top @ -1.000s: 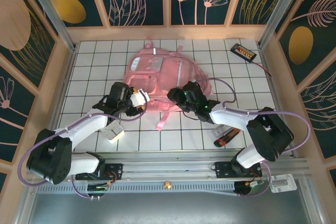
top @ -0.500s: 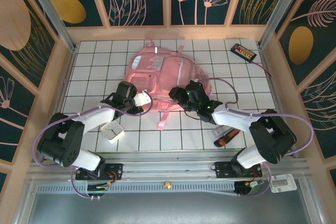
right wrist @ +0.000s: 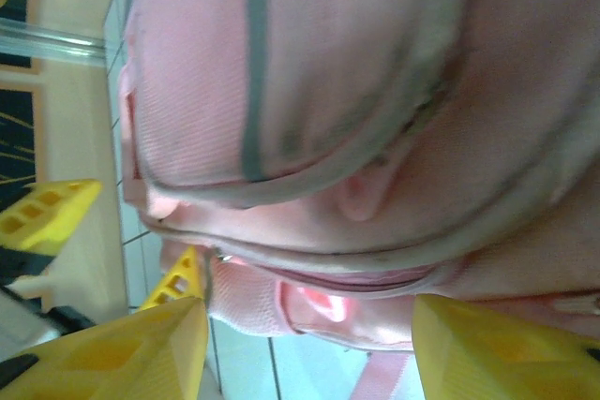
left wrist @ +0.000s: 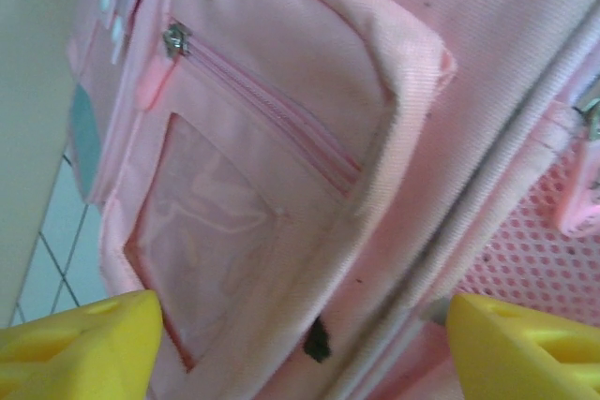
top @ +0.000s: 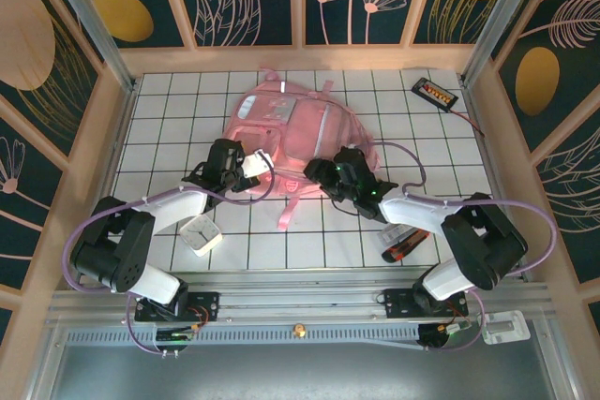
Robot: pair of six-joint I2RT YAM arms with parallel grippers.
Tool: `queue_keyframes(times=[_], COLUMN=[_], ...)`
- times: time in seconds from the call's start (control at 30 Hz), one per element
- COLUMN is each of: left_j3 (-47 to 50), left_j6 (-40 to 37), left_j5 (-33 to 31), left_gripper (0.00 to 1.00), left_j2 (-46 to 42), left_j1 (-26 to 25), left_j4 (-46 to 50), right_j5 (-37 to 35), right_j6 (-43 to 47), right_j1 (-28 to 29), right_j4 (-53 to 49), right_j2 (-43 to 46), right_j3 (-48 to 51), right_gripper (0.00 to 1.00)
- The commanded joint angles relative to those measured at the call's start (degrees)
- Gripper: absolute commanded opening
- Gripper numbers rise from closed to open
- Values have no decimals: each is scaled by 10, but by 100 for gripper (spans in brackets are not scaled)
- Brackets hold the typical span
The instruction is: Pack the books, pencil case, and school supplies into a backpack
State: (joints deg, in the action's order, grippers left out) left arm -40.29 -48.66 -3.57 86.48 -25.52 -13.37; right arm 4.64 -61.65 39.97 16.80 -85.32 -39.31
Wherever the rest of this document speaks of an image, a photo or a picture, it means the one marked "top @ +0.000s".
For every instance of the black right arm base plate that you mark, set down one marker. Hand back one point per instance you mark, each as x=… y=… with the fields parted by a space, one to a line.
x=398 y=304

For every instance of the white square alarm clock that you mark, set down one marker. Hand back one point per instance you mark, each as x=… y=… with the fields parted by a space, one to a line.
x=201 y=236

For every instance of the black charger board yellow connectors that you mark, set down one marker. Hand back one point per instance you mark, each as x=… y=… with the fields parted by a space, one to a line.
x=433 y=93

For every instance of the pink fabric backpack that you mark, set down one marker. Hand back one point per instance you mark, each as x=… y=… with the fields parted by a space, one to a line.
x=304 y=137

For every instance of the brass knob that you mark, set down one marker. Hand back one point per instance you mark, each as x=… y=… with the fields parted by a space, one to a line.
x=298 y=330

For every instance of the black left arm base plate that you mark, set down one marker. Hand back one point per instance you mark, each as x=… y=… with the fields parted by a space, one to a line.
x=206 y=306

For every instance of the white mounting bracket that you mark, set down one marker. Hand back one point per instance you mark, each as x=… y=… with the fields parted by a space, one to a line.
x=506 y=327

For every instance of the teal panel pink fern leaves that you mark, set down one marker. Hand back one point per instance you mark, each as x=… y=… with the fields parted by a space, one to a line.
x=576 y=194

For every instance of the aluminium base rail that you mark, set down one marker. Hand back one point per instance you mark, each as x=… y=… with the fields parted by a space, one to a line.
x=300 y=299

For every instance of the aluminium frame post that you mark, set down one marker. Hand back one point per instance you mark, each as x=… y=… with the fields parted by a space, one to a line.
x=89 y=20
x=501 y=11

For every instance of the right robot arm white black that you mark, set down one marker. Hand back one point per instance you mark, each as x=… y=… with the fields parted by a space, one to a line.
x=412 y=212

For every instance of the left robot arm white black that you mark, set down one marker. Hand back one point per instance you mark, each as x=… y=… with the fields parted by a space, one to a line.
x=173 y=208

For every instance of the teal panel gold oval fern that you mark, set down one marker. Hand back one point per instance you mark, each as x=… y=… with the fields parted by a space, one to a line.
x=539 y=81

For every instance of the teal panel single pink flower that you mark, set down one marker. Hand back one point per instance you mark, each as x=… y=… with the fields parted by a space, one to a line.
x=19 y=212

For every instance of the orange black utility knife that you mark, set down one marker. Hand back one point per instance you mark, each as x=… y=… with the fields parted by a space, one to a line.
x=403 y=250

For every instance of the teal wall panel gold oval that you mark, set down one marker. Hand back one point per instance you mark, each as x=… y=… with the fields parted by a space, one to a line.
x=122 y=16

